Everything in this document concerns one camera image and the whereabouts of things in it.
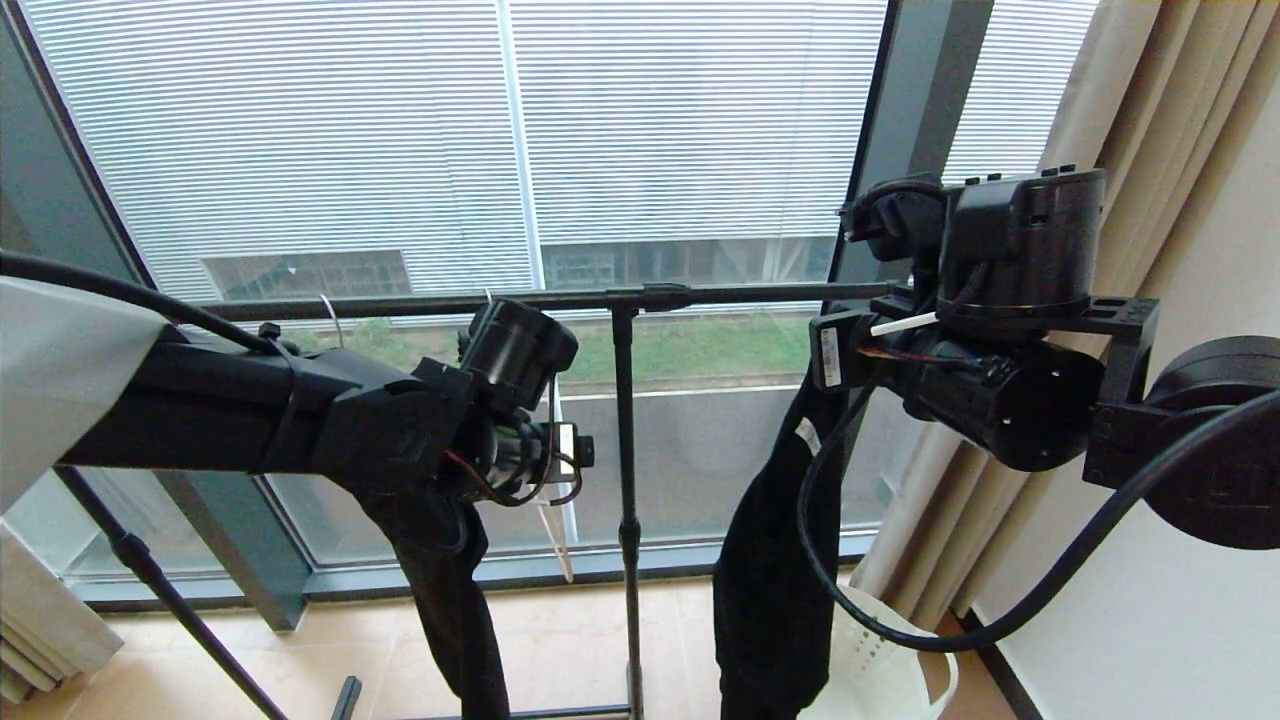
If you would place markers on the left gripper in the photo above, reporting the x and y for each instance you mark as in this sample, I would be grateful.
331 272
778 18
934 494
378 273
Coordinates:
555 455

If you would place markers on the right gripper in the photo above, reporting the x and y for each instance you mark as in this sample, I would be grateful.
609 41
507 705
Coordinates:
850 350

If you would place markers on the black garment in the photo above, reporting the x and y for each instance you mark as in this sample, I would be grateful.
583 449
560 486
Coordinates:
450 600
770 560

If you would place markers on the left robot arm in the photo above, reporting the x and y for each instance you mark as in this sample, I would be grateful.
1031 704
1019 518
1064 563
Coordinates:
200 410

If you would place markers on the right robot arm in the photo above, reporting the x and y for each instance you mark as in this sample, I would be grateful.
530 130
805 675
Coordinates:
1040 390

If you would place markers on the pink clothes hanger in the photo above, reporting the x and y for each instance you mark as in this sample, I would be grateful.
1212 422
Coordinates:
560 540

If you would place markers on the black clothes rack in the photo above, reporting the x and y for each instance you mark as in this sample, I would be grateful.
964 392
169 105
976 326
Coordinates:
625 400

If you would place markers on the white laundry basket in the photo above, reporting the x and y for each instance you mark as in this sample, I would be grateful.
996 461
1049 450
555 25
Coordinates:
880 660

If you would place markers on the beige curtain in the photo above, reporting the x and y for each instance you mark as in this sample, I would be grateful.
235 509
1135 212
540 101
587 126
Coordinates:
1150 130
40 620

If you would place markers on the window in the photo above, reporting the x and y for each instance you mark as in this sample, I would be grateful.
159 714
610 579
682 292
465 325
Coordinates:
300 150

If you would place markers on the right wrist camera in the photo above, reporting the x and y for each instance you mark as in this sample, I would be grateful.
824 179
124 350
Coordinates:
895 215

